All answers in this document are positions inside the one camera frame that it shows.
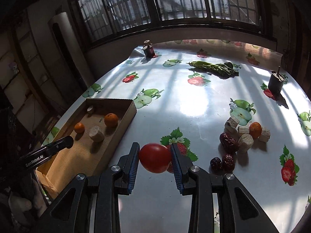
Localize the green leafy vegetable bunch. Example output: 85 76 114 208
187 61 239 78

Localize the large red jujube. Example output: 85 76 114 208
219 132 239 155

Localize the small black cup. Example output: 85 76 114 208
268 66 285 94

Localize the dark round plum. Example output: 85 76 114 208
210 157 223 175

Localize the black framed window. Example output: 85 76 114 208
68 0 273 46

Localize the beige yam chunk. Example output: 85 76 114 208
238 134 254 154
238 126 249 137
225 116 240 134
258 127 270 143
89 126 104 143

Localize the large orange tangerine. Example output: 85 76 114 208
104 113 119 127

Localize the small orange tangerine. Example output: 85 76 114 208
74 122 85 134

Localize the beige yam chunk front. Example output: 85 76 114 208
238 134 254 154

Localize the dark jar with spools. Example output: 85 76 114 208
142 40 156 58

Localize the fruit print tablecloth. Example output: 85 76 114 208
46 40 310 232

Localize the white pipe column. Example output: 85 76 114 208
48 12 85 83

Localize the brown cardboard box tray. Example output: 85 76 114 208
36 98 137 199

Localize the red tomato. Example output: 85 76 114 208
139 143 171 174

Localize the dark red jujube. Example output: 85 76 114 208
222 154 235 173

